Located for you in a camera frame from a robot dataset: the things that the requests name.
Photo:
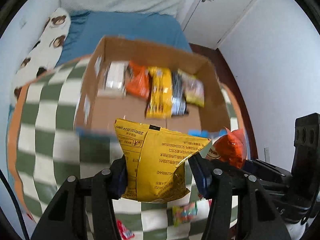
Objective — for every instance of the yellow long snack bag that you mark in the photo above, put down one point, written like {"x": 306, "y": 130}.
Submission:
{"x": 160, "y": 104}

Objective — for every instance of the blue bed sheet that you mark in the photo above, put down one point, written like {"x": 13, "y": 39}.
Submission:
{"x": 88, "y": 27}

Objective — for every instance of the small red snack packet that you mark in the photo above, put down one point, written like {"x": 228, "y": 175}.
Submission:
{"x": 124, "y": 232}

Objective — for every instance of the colourful candy ball bag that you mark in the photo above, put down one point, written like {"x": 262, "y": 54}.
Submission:
{"x": 184, "y": 214}

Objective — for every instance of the orange snack bag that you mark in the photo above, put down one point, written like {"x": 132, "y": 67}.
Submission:
{"x": 230, "y": 148}

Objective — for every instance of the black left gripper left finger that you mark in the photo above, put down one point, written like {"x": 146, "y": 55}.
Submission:
{"x": 65, "y": 217}

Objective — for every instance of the black white snack bag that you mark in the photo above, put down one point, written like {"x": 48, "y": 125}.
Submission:
{"x": 178, "y": 102}

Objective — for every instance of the white snack packet in box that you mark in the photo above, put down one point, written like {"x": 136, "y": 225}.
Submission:
{"x": 115, "y": 75}

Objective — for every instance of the green white checkered mat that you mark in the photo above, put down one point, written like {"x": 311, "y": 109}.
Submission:
{"x": 44, "y": 150}

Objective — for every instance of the cardboard milk carton box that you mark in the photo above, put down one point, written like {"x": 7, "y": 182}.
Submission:
{"x": 99, "y": 108}

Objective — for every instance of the beige snack bag in box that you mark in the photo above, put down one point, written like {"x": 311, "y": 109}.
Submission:
{"x": 193, "y": 89}

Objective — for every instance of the bear print pillow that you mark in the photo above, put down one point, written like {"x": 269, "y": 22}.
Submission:
{"x": 46, "y": 52}

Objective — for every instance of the white door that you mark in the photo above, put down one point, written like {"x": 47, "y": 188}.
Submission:
{"x": 212, "y": 20}

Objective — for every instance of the orange chip bag in box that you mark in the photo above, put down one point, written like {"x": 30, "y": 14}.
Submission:
{"x": 139, "y": 83}

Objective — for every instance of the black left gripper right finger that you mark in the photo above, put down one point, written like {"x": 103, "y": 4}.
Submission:
{"x": 257, "y": 216}

